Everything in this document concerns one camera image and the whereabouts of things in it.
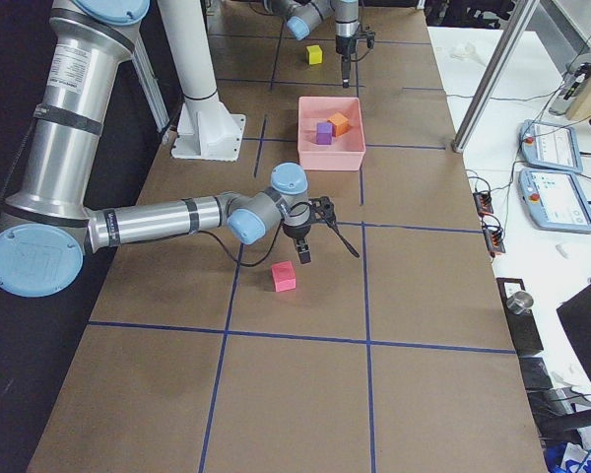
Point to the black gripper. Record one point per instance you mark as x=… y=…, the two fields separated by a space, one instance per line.
x=295 y=231
x=344 y=47

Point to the orange foam cube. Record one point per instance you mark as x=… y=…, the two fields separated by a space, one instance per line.
x=340 y=124

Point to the purple foam cube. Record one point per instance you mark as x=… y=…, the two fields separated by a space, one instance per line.
x=324 y=133

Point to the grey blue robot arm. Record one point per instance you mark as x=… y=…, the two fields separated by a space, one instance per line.
x=302 y=18
x=46 y=230

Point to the pink plastic bin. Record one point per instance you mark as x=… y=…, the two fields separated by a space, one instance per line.
x=347 y=151

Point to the yellow green foam cube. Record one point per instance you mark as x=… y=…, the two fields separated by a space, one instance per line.
x=314 y=54

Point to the red foam cube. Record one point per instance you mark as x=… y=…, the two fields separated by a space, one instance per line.
x=284 y=276

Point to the crumpled white tissue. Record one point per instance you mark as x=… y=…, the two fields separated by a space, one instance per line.
x=467 y=52

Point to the orange black connector block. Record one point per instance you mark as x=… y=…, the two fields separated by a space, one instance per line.
x=483 y=202
x=493 y=235

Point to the small metal cup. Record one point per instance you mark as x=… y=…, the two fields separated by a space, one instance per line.
x=519 y=302

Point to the upper teach pendant tablet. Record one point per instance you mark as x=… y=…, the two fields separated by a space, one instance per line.
x=550 y=146

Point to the teach pendant tablet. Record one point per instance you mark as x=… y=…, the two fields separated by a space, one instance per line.
x=555 y=201
x=550 y=146

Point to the black box on desk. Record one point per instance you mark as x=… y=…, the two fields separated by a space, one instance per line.
x=522 y=326

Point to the lower teach pendant tablet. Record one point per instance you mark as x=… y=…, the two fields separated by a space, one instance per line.
x=555 y=201

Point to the white pedestal column with base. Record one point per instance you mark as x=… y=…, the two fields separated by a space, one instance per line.
x=206 y=130

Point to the aluminium frame post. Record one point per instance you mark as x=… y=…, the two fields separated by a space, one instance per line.
x=505 y=47

